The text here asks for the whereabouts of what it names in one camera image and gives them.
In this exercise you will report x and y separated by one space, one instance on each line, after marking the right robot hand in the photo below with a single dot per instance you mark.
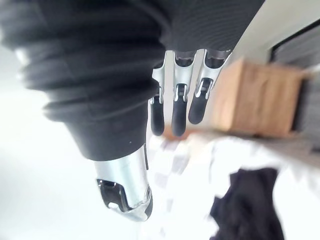
100 62

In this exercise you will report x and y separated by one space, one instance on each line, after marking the white checked bed sheet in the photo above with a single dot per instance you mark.
200 185

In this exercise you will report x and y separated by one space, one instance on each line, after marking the dark cloth garment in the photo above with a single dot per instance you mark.
246 207

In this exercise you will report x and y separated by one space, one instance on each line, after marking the wooden bedside cabinet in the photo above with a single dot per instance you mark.
257 100

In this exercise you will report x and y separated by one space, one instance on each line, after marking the dark window frame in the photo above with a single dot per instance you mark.
297 42

